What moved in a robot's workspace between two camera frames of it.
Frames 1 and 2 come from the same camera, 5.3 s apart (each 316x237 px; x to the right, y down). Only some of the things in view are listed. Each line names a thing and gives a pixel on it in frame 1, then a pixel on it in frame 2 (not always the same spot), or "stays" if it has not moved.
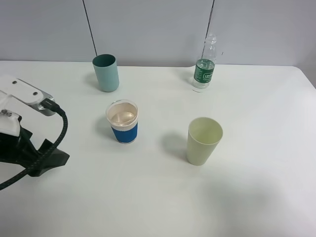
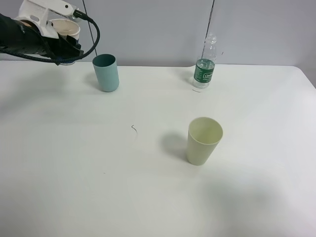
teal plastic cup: (105, 67) stays
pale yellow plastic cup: (204, 135) stays
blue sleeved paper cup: (123, 116) → (68, 27)
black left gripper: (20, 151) → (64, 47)
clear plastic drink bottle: (205, 67) stays
